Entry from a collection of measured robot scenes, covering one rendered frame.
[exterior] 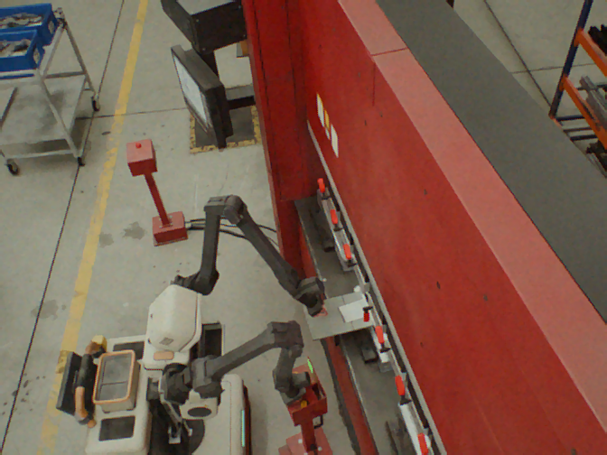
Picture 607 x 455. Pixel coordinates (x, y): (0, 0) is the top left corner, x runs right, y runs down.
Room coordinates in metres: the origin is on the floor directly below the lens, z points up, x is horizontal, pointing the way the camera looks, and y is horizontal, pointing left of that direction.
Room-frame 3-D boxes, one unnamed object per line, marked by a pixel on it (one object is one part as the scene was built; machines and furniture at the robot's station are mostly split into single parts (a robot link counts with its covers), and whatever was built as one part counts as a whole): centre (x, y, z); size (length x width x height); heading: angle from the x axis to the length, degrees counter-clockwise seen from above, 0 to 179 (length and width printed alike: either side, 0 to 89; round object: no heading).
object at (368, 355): (1.31, -0.20, 0.89); 0.30 x 0.05 x 0.03; 10
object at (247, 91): (2.60, 0.23, 1.18); 0.40 x 0.24 x 0.07; 10
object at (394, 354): (0.99, -0.31, 1.26); 0.15 x 0.09 x 0.17; 10
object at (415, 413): (0.79, -0.34, 1.26); 0.15 x 0.09 x 0.17; 10
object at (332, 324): (1.33, -0.10, 1.00); 0.26 x 0.18 x 0.01; 100
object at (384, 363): (1.31, -0.26, 0.92); 0.39 x 0.06 x 0.10; 10
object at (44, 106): (4.09, 2.07, 0.47); 0.90 x 0.66 x 0.95; 0
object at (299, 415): (1.13, 0.08, 0.75); 0.20 x 0.16 x 0.18; 18
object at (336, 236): (1.90, -0.16, 0.92); 0.50 x 0.06 x 0.10; 10
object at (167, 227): (2.83, 0.98, 0.41); 0.25 x 0.20 x 0.83; 100
